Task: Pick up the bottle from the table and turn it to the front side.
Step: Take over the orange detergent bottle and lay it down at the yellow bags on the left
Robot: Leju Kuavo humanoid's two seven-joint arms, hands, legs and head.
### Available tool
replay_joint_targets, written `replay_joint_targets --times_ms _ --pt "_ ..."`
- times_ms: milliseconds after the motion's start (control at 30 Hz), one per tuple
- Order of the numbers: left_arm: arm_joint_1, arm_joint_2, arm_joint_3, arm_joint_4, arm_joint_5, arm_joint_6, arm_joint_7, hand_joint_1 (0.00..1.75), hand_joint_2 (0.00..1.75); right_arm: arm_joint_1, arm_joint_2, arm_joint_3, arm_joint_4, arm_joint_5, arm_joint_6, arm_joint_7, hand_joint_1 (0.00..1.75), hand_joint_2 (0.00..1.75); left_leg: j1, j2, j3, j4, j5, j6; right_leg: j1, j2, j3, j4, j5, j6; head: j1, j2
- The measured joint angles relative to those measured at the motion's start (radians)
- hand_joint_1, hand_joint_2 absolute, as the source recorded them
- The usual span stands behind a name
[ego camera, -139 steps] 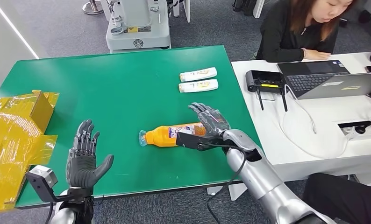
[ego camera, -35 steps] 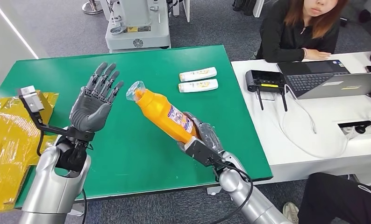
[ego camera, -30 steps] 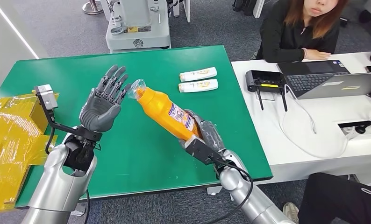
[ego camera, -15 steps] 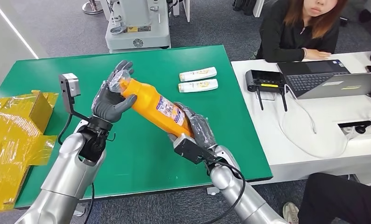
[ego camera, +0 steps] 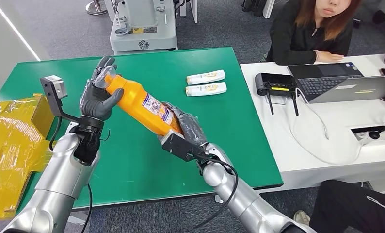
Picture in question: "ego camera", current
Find black power cable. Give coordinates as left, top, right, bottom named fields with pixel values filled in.
left=368, top=109, right=385, bottom=139

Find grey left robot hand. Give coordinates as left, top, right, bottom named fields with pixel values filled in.
left=79, top=56, right=125, bottom=121

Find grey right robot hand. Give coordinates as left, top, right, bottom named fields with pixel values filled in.
left=161, top=101, right=209, bottom=147

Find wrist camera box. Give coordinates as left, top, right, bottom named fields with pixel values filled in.
left=40, top=75, right=80, bottom=123
left=157, top=129, right=212, bottom=163

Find black router with antennas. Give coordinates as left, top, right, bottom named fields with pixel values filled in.
left=255, top=72, right=300, bottom=117

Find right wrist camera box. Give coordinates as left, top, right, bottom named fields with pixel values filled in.
left=157, top=129, right=212, bottom=163

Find laptop computer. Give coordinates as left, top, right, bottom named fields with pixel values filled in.
left=287, top=62, right=385, bottom=104

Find white cable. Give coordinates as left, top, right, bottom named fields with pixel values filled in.
left=289, top=88, right=367, bottom=166

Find white shampoo bottle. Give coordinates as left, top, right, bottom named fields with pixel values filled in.
left=185, top=82, right=227, bottom=97
left=186, top=69, right=226, bottom=86

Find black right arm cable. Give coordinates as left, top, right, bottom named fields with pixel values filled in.
left=192, top=157, right=240, bottom=230

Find orange detergent bottle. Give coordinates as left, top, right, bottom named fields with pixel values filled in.
left=94, top=66, right=184, bottom=137

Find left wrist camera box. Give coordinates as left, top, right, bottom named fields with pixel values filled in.
left=40, top=75, right=80, bottom=123

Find black bags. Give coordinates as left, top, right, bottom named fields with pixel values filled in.
left=241, top=0, right=276, bottom=19

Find metal stanchion base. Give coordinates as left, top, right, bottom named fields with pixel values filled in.
left=85, top=0, right=108, bottom=16

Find yellow wrapped cardboard box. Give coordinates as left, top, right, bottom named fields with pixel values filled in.
left=0, top=93, right=56, bottom=222

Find white robot stand machine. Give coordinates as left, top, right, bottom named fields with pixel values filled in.
left=103, top=0, right=178, bottom=55

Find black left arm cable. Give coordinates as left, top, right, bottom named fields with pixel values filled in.
left=80, top=183, right=94, bottom=233

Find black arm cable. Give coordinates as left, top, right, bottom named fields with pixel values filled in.
left=192, top=157, right=240, bottom=230
left=80, top=183, right=94, bottom=233

